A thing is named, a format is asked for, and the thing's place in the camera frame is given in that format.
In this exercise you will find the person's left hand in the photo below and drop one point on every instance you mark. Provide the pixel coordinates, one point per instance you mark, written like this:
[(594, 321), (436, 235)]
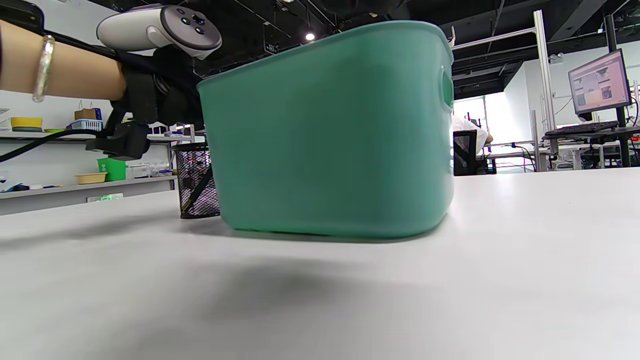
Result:
[(165, 90)]

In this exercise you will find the green plastic basket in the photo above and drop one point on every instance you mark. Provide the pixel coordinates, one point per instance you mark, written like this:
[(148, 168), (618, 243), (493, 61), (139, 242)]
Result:
[(325, 135)]

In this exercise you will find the person's left forearm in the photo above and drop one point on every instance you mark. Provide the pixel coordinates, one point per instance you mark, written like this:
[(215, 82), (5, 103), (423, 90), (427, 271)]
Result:
[(75, 70)]

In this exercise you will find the grey left hand tracker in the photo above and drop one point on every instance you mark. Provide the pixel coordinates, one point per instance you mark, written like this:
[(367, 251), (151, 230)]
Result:
[(150, 25)]

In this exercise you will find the black mesh pen holder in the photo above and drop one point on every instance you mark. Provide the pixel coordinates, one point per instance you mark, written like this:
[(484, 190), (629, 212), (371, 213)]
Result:
[(192, 160)]

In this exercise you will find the brown paper bag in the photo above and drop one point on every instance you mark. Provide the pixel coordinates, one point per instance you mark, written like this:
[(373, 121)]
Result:
[(87, 114)]

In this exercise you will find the green cup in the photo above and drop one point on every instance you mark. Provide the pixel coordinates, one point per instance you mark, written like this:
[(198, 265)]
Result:
[(115, 170)]

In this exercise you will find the beige bowl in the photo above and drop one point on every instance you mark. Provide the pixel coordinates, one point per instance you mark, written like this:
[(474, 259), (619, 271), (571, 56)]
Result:
[(91, 178)]

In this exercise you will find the yellow bowl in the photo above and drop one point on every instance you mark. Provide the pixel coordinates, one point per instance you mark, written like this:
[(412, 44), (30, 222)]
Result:
[(26, 122)]

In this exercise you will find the black mesh chair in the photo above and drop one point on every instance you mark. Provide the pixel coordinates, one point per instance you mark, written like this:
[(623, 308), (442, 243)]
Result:
[(465, 152)]

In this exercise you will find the white desk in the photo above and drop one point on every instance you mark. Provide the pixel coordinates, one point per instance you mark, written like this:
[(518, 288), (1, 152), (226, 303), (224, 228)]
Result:
[(515, 152)]

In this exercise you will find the black keyboard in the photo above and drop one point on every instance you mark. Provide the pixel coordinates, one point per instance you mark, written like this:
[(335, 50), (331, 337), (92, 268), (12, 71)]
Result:
[(582, 127)]

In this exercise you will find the computer monitor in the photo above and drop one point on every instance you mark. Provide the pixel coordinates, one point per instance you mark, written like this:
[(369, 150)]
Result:
[(599, 82)]

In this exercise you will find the black monitor stand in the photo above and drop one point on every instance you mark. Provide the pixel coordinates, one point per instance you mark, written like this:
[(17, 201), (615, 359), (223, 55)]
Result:
[(622, 145)]

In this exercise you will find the black left wrist mount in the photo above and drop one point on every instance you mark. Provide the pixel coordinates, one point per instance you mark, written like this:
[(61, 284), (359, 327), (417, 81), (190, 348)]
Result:
[(20, 12)]

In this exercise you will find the aluminium frame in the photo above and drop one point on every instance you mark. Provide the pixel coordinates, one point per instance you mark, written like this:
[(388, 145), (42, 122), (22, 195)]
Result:
[(545, 75)]

